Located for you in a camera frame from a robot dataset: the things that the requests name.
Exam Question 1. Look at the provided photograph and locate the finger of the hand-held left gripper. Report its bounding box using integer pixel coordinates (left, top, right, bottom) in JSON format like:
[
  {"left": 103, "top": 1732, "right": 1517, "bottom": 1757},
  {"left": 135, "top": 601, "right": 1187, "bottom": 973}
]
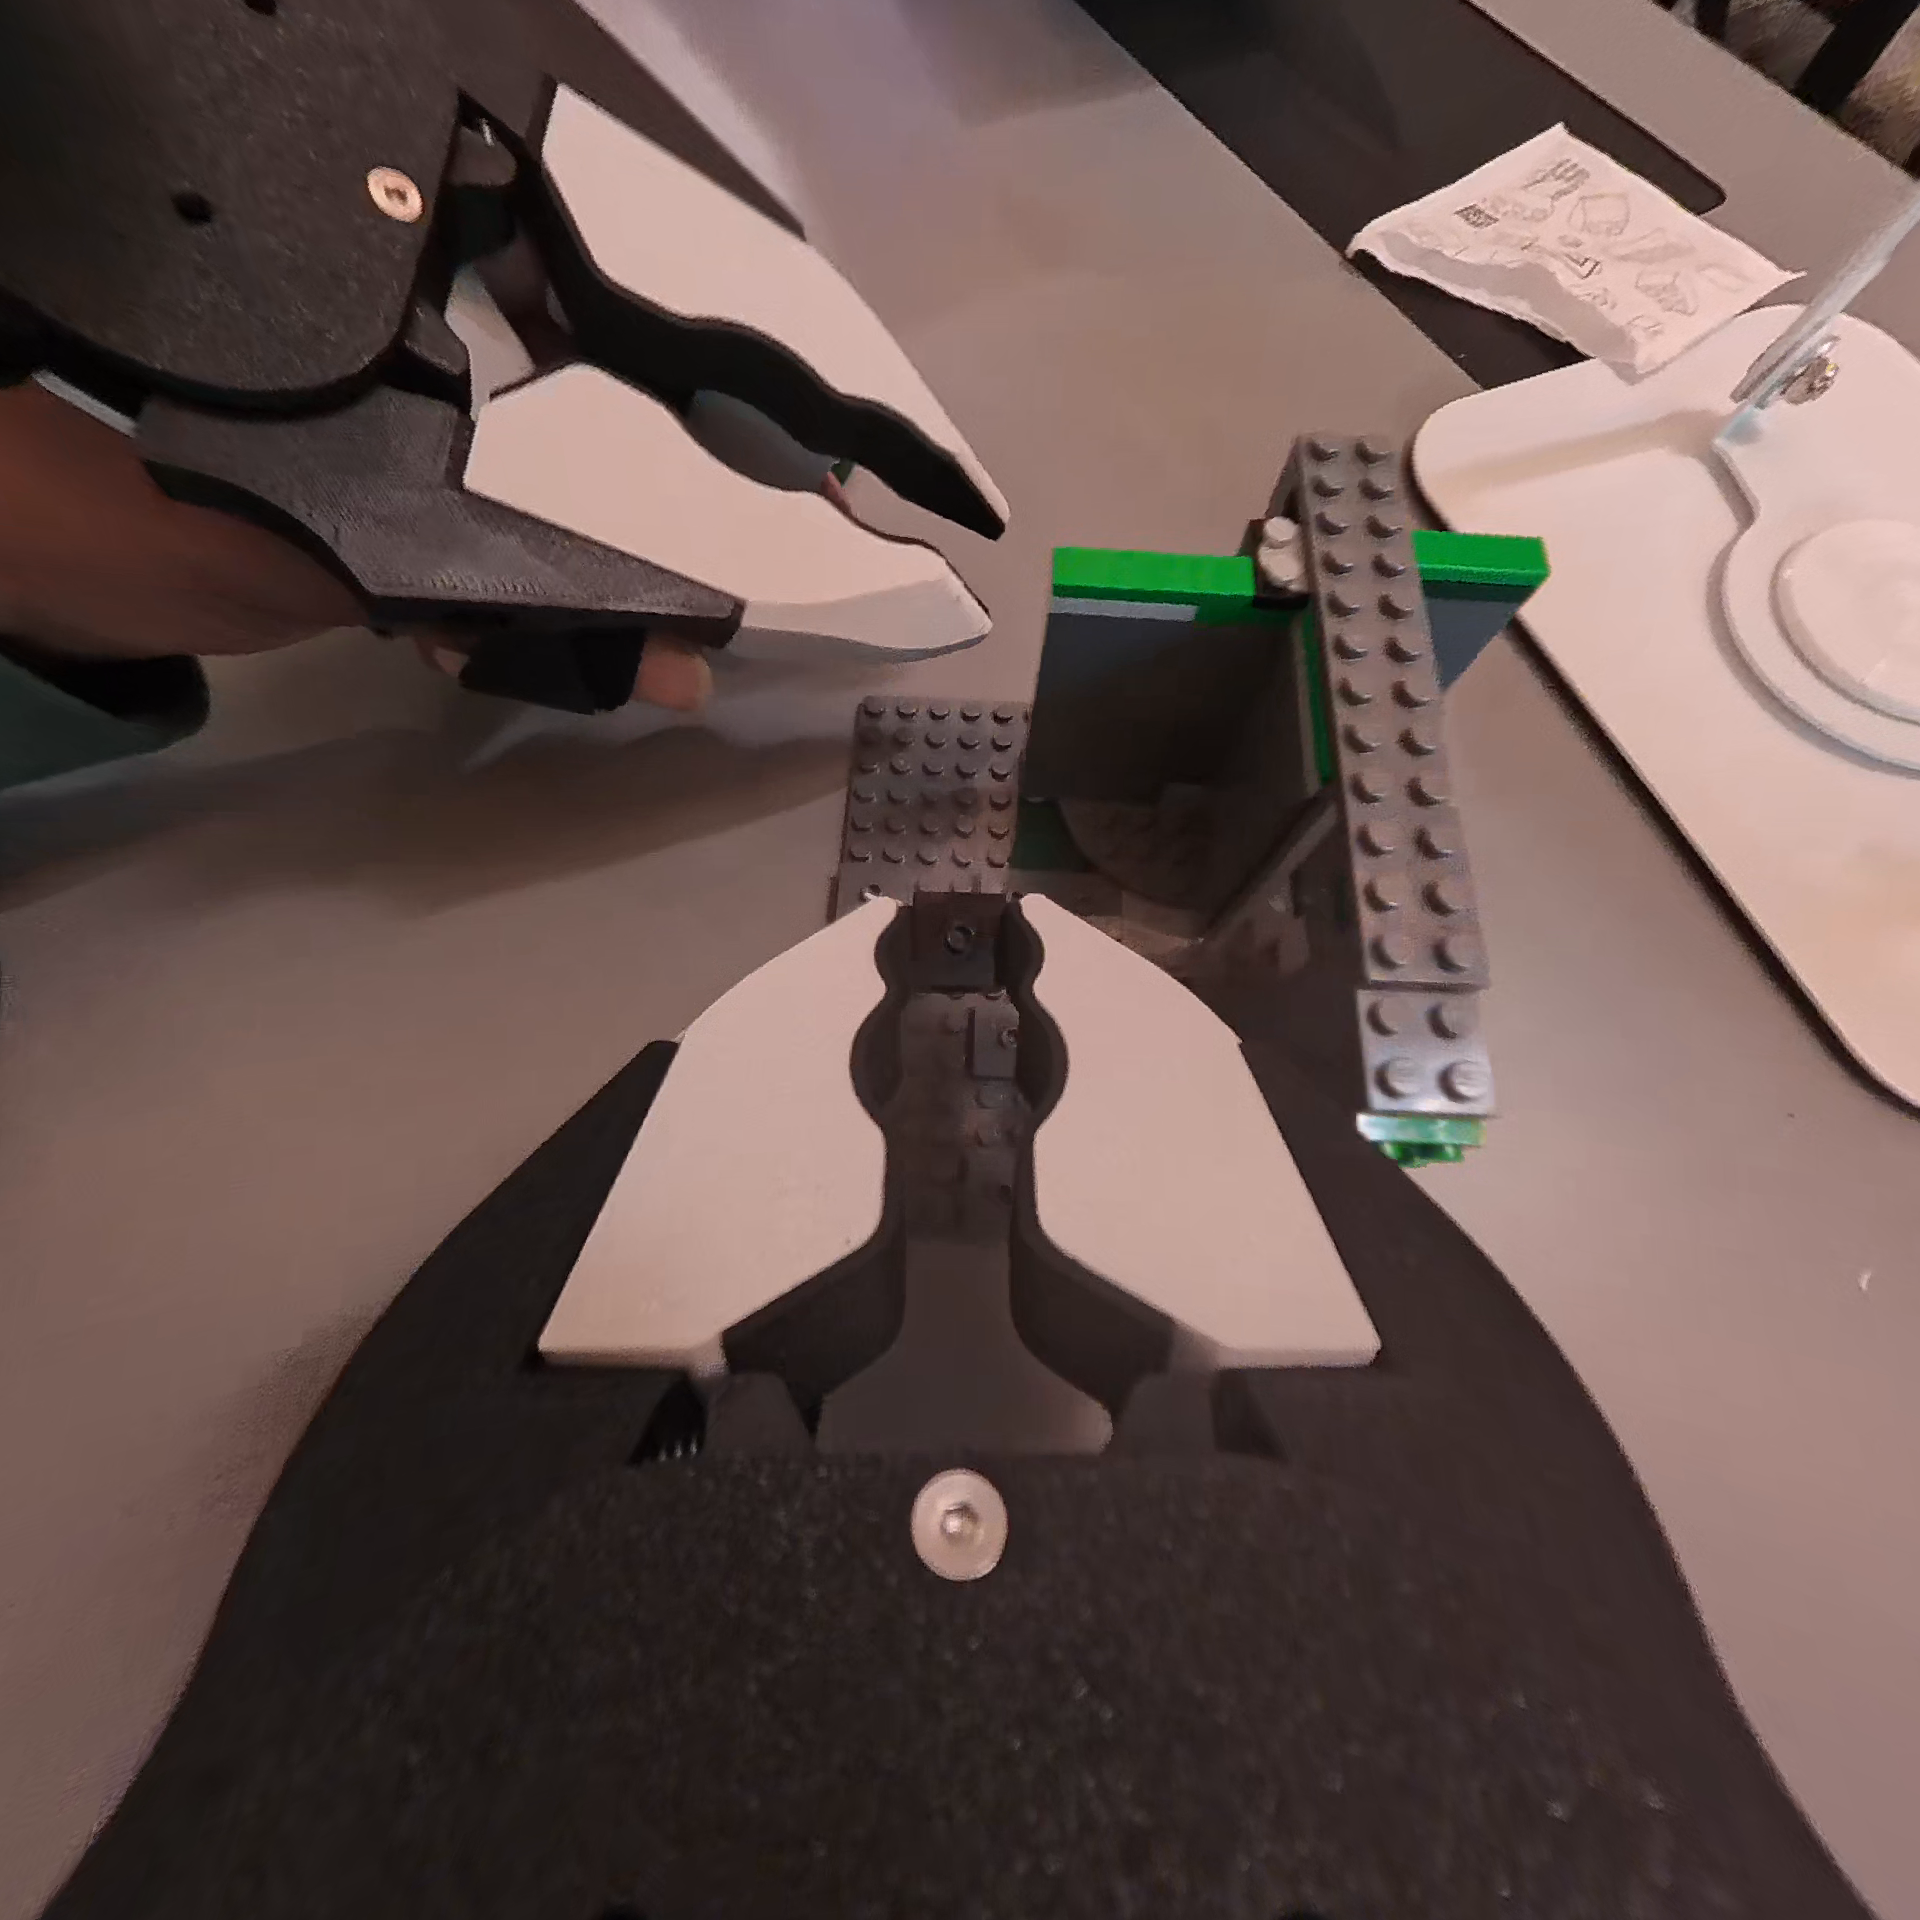
[
  {"left": 462, "top": 363, "right": 991, "bottom": 664},
  {"left": 533, "top": 78, "right": 1009, "bottom": 544}
]

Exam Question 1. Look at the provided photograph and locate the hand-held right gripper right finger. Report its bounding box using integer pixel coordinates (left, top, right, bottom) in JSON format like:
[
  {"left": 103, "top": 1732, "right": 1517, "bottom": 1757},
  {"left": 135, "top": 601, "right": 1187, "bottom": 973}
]
[{"left": 1014, "top": 896, "right": 1385, "bottom": 1425}]

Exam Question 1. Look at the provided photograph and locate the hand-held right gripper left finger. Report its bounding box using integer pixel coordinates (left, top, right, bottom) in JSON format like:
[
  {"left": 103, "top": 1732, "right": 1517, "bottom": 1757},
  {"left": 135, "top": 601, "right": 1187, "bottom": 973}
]
[{"left": 537, "top": 896, "right": 911, "bottom": 1430}]

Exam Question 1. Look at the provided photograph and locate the small black toy cube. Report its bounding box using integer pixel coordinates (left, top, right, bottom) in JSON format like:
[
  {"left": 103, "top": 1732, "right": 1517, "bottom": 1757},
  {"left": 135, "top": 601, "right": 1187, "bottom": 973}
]
[{"left": 906, "top": 896, "right": 1009, "bottom": 996}]

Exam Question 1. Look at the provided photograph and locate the dark grey brick building model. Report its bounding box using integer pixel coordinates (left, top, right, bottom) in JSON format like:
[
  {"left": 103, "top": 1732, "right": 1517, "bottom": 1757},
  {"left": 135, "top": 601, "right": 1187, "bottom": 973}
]
[{"left": 826, "top": 432, "right": 1550, "bottom": 1175}]

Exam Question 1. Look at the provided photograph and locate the grey desk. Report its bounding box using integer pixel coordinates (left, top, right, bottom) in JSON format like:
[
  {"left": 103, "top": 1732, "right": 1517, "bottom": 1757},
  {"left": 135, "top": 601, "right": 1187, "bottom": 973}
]
[{"left": 0, "top": 0, "right": 1920, "bottom": 1920}]

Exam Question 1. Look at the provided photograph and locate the person's left hand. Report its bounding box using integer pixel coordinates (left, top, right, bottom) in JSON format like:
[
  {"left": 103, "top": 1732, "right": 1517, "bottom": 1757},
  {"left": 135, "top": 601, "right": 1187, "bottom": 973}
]
[{"left": 0, "top": 385, "right": 717, "bottom": 720}]

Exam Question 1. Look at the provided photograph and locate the white reading stand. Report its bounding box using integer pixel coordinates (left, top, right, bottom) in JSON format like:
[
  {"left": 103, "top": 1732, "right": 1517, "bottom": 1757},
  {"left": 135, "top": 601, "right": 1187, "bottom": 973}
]
[{"left": 1410, "top": 191, "right": 1920, "bottom": 1115}]

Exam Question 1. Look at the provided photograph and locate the folded paper leaflet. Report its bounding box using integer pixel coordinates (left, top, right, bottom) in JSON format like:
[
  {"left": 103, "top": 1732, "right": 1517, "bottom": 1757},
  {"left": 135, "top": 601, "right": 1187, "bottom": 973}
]
[{"left": 1344, "top": 124, "right": 1809, "bottom": 379}]

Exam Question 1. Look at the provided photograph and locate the black desk cable flap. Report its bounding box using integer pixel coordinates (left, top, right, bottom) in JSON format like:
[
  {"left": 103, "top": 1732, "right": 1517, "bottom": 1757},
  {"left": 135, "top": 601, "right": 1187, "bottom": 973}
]
[{"left": 1071, "top": 0, "right": 1728, "bottom": 389}]

